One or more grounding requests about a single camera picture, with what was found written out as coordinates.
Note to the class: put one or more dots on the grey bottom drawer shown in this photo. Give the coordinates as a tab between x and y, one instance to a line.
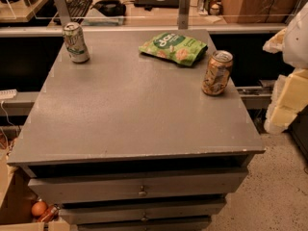
165	224

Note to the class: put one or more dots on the black headphones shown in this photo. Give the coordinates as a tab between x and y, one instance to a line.
110	7

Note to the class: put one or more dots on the cardboard box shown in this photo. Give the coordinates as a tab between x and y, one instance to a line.
257	11

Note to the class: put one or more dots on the right metal bracket post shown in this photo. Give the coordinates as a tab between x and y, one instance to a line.
183	14

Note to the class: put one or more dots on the black keyboard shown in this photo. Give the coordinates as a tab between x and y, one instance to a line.
77	9

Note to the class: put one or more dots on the white power strip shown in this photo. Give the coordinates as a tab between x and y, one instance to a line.
7	94

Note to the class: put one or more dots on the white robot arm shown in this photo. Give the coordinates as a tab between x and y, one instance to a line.
292	41

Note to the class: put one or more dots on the black laptop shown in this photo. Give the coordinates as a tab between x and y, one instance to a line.
157	3

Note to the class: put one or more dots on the grey middle drawer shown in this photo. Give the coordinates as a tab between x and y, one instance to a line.
144	211

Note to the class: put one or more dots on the orange ball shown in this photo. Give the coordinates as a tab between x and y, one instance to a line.
39	208

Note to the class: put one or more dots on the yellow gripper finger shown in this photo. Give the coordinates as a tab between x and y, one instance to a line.
289	97

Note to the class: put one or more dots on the green white 7up can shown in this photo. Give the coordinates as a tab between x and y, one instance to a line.
75	43

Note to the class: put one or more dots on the grey drawer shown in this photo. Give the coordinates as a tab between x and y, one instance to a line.
137	185
144	211
165	224

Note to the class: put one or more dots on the metal bracket post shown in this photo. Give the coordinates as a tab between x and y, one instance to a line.
183	14
63	11

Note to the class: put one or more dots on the grey top drawer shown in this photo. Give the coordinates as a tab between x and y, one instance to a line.
137	185

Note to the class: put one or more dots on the red bottle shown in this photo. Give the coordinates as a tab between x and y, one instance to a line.
51	212

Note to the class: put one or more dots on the green chip bag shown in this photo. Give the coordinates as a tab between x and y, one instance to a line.
177	48

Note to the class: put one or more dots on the orange soda can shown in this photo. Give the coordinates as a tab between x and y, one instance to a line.
217	72

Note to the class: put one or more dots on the left metal bracket post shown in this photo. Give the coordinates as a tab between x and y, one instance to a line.
63	11

